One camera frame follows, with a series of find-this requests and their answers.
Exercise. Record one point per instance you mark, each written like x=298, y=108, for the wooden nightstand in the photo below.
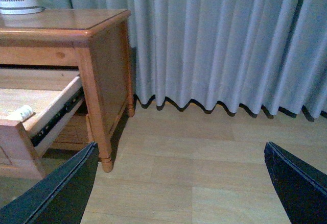
x=93, y=42

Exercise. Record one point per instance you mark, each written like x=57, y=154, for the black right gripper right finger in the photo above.
x=301, y=188

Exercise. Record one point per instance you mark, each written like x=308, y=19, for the white medicine bottle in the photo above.
x=21, y=114

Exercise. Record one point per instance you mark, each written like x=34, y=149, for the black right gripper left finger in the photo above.
x=61, y=197

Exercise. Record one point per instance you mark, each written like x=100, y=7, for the grey-blue curtain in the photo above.
x=263, y=54

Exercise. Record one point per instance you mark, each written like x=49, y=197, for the wooden drawer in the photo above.
x=75, y=135
x=54, y=96

